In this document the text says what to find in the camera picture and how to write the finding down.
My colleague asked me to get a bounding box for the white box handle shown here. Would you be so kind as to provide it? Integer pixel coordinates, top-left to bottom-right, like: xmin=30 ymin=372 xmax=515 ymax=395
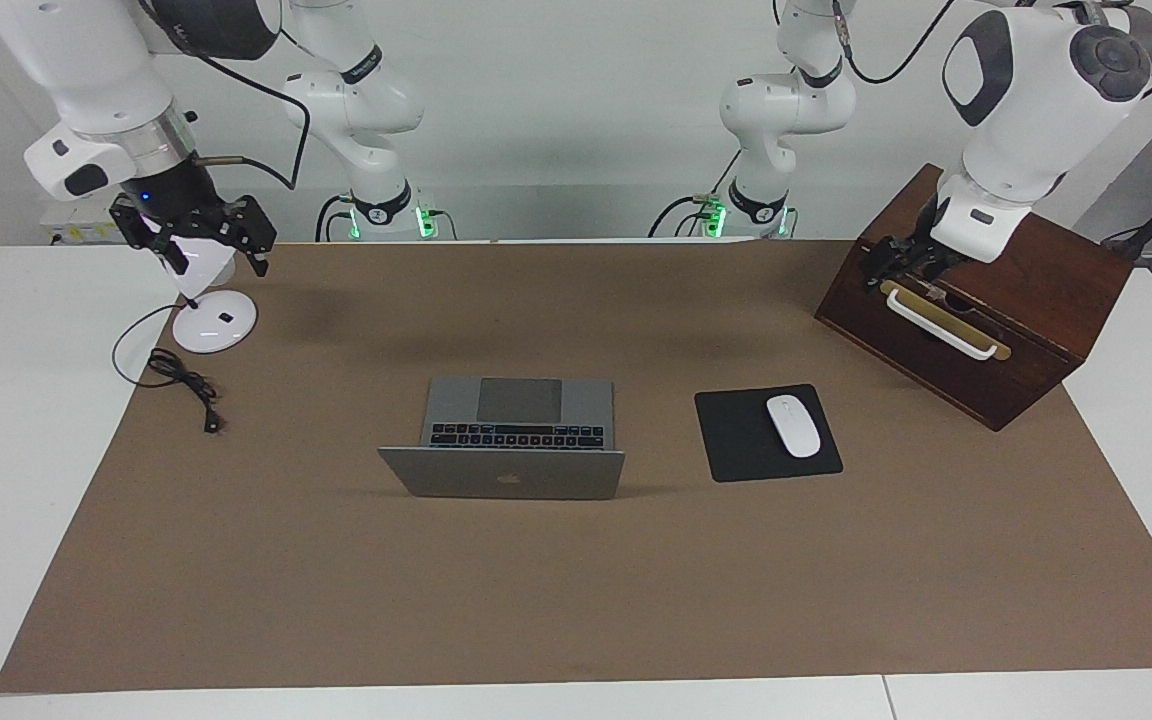
xmin=884 ymin=288 xmax=1000 ymax=362

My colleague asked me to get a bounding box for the black lamp power cable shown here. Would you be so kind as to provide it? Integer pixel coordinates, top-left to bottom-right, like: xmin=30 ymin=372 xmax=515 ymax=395
xmin=111 ymin=302 xmax=226 ymax=436

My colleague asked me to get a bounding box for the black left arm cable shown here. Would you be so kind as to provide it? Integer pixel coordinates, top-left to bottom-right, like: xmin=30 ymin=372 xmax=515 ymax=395
xmin=831 ymin=0 xmax=959 ymax=87

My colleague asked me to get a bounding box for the black left base cable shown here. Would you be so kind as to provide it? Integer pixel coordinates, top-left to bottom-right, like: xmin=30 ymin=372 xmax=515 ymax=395
xmin=647 ymin=150 xmax=743 ymax=239

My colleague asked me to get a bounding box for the dark brown wooden box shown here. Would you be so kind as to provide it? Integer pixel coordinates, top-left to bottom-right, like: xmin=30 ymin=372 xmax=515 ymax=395
xmin=813 ymin=163 xmax=1135 ymax=433

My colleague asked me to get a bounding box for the white wall power strip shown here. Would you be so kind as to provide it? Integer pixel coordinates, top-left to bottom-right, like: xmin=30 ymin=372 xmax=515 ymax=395
xmin=41 ymin=200 xmax=125 ymax=247

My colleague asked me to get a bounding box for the brown table mat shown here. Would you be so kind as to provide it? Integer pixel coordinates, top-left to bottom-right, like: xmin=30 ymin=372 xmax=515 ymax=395
xmin=0 ymin=239 xmax=1152 ymax=695

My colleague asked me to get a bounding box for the black right base cable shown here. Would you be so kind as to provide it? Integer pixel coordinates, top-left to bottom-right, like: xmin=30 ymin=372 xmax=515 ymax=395
xmin=313 ymin=193 xmax=358 ymax=244

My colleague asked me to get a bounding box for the black base cable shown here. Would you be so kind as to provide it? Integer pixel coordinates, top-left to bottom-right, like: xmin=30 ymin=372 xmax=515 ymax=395
xmin=313 ymin=193 xmax=358 ymax=244
xmin=647 ymin=150 xmax=743 ymax=239

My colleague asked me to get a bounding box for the grey laptop with apple logo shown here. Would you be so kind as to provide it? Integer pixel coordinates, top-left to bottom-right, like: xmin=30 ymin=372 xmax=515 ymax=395
xmin=377 ymin=376 xmax=628 ymax=502

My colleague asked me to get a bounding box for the white computer mouse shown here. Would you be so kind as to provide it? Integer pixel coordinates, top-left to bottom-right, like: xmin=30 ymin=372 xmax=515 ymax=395
xmin=765 ymin=394 xmax=824 ymax=460

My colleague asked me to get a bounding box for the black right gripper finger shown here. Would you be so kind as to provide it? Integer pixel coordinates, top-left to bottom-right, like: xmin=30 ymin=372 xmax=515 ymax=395
xmin=108 ymin=199 xmax=188 ymax=277
xmin=225 ymin=194 xmax=278 ymax=279

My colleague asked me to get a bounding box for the gold plate on box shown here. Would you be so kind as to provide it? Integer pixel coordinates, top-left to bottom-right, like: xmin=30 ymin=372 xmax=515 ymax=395
xmin=878 ymin=279 xmax=1014 ymax=363

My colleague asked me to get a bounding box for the black mouse pad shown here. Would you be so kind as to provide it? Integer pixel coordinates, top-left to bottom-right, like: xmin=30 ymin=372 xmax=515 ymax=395
xmin=693 ymin=383 xmax=845 ymax=484

